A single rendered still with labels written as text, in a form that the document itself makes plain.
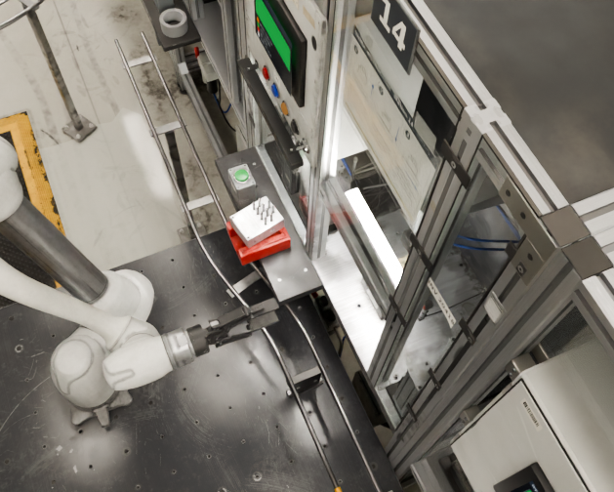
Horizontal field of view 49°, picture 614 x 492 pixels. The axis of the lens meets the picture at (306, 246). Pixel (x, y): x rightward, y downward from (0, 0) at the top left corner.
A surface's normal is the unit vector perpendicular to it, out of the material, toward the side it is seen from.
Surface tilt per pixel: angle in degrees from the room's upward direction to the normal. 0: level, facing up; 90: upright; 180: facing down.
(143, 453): 0
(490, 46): 0
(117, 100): 0
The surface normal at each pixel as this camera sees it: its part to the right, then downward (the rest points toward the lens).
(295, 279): 0.04, -0.47
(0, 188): 0.88, 0.19
